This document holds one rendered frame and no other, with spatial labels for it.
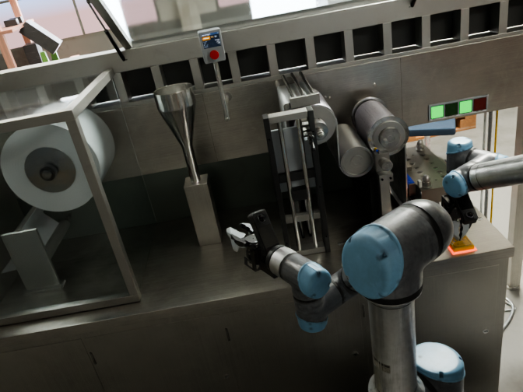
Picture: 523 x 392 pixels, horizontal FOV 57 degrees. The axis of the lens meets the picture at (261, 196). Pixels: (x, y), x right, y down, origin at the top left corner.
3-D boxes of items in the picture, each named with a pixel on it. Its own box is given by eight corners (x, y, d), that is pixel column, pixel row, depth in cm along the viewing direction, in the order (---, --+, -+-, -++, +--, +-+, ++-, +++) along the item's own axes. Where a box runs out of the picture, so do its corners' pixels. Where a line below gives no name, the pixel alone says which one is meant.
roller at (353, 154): (342, 180, 178) (339, 149, 173) (328, 153, 201) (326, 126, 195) (374, 173, 178) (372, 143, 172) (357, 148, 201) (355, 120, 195)
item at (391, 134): (401, 145, 172) (380, 150, 172) (399, 144, 173) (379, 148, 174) (400, 126, 168) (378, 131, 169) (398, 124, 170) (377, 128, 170)
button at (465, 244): (454, 254, 164) (454, 248, 163) (445, 243, 170) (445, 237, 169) (474, 250, 164) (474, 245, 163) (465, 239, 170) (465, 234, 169)
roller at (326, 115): (298, 148, 172) (293, 110, 166) (290, 125, 195) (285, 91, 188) (337, 141, 172) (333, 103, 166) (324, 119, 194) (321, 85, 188)
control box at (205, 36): (205, 65, 156) (198, 33, 151) (204, 61, 162) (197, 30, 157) (226, 61, 157) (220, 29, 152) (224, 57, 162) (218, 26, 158)
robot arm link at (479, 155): (491, 190, 140) (457, 180, 149) (513, 176, 146) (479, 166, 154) (493, 165, 137) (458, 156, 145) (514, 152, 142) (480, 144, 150)
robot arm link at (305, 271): (310, 309, 111) (306, 279, 107) (281, 288, 119) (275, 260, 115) (335, 292, 115) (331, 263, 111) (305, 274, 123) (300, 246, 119)
